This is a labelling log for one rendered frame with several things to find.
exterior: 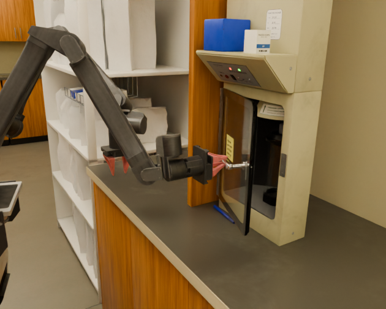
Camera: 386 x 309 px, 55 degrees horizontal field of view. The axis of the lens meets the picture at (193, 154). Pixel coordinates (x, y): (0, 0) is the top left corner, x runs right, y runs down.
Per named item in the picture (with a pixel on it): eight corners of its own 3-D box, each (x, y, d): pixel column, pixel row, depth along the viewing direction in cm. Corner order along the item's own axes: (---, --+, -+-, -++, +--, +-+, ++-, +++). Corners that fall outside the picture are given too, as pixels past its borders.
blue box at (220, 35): (228, 49, 119) (230, 20, 116) (249, 51, 111) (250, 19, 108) (203, 50, 114) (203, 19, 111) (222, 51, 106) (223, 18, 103)
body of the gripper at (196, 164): (211, 149, 103) (187, 154, 99) (209, 184, 106) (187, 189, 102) (198, 144, 108) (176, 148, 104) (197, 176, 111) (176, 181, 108)
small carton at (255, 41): (257, 52, 105) (258, 30, 103) (269, 53, 101) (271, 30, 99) (243, 53, 102) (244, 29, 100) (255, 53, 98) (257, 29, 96)
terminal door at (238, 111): (219, 195, 137) (223, 86, 125) (247, 238, 109) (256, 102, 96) (217, 195, 137) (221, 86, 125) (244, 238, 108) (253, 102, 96)
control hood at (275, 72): (223, 80, 125) (224, 49, 122) (295, 93, 99) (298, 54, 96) (194, 82, 120) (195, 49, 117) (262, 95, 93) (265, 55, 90)
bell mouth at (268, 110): (281, 107, 130) (282, 92, 129) (321, 117, 116) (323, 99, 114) (241, 112, 121) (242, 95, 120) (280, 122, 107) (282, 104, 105)
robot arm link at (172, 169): (159, 181, 103) (169, 183, 98) (157, 156, 102) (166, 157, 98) (181, 176, 107) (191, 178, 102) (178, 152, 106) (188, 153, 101)
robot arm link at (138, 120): (122, 104, 132) (113, 93, 124) (153, 106, 129) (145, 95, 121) (115, 135, 128) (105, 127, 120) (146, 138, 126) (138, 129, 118)
